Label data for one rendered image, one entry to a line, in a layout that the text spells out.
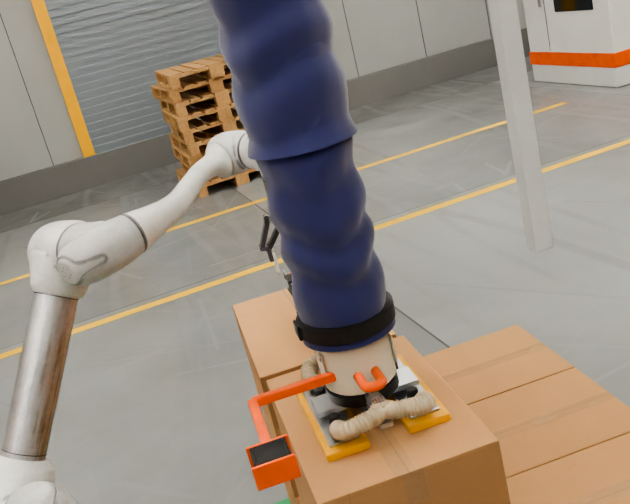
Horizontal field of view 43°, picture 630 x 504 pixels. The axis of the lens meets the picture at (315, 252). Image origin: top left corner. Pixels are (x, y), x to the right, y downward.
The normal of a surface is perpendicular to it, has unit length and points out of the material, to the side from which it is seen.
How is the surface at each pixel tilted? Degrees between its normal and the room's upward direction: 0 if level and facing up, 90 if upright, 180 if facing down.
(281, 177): 103
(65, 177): 90
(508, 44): 90
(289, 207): 76
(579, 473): 0
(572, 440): 0
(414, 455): 0
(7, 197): 90
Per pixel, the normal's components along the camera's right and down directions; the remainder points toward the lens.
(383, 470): -0.23, -0.92
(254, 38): -0.41, 0.08
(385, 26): 0.32, 0.24
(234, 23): -0.51, 0.60
